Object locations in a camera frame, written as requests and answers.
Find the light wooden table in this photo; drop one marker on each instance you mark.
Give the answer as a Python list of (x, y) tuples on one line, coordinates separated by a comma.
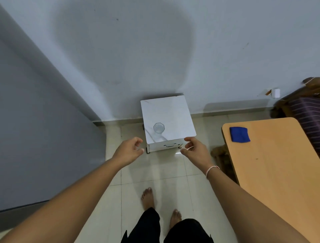
[(270, 160)]

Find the person's right hand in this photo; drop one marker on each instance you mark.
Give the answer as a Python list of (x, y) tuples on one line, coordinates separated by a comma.
[(198, 154)]

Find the person's left forearm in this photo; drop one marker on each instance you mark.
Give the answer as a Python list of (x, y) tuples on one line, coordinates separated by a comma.
[(72, 202)]

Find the person's left foot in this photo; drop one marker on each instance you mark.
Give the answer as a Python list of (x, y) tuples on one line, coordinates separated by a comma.
[(148, 199)]

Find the clear drinking glass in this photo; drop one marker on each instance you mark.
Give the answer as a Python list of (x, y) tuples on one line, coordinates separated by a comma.
[(158, 128)]

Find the person's right foot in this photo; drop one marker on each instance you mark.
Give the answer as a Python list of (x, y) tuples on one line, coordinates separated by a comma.
[(175, 218)]

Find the blue folded cloth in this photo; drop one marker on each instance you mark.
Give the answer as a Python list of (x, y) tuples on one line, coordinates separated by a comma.
[(239, 134)]

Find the person's left hand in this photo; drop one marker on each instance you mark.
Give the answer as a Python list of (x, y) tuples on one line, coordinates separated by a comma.
[(126, 152)]

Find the person's right thumb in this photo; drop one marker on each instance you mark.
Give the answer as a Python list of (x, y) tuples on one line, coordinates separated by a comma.
[(190, 140)]

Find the brown woven stool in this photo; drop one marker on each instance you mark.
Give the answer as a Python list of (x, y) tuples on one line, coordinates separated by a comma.
[(223, 160)]

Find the white thread wristband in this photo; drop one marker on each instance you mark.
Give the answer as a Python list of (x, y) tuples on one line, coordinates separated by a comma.
[(212, 170)]

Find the small white marble-top table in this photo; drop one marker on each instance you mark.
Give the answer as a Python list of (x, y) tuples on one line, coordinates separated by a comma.
[(167, 117)]

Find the white wall plug adapter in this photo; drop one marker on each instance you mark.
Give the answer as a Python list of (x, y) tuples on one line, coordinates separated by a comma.
[(275, 93)]

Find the black trousers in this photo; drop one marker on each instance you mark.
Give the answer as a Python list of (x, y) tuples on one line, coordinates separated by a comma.
[(150, 230)]

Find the grey door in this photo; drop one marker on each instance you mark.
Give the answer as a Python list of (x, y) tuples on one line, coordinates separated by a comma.
[(37, 130)]

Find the person's left thumb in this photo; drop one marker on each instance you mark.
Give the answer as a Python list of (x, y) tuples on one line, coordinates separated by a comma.
[(138, 141)]

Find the purple striped cloth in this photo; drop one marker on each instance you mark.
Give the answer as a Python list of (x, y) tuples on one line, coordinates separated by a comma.
[(306, 112)]

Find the person's right forearm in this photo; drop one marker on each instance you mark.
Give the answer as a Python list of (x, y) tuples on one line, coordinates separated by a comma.
[(250, 212)]

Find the person's foot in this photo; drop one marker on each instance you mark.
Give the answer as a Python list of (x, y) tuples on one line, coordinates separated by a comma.
[(148, 199), (175, 218)]

